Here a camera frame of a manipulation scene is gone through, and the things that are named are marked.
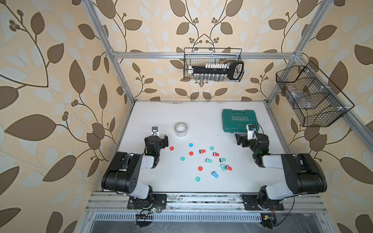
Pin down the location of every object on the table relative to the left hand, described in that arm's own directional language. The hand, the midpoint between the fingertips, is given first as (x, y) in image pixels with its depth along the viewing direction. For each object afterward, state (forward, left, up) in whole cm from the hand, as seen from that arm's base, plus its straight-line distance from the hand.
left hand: (155, 134), depth 94 cm
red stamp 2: (-12, -39, -4) cm, 41 cm away
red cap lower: (-20, -29, -6) cm, 36 cm away
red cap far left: (-7, -11, -6) cm, 14 cm away
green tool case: (+12, -55, 0) cm, 57 cm away
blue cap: (-4, -23, -6) cm, 24 cm away
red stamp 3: (-20, -46, -5) cm, 51 cm away
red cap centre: (-10, -23, -6) cm, 26 cm away
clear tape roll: (+9, -16, -6) cm, 19 cm away
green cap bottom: (-25, -28, -7) cm, 38 cm away
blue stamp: (-24, -38, -5) cm, 45 cm away
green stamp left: (-15, -34, -4) cm, 38 cm away
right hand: (+1, -58, +1) cm, 58 cm away
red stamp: (-9, -30, -4) cm, 32 cm away
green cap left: (-13, -18, -7) cm, 23 cm away
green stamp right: (-15, -43, -4) cm, 45 cm away
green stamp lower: (-19, -43, -5) cm, 47 cm away
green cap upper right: (-6, -37, -5) cm, 38 cm away
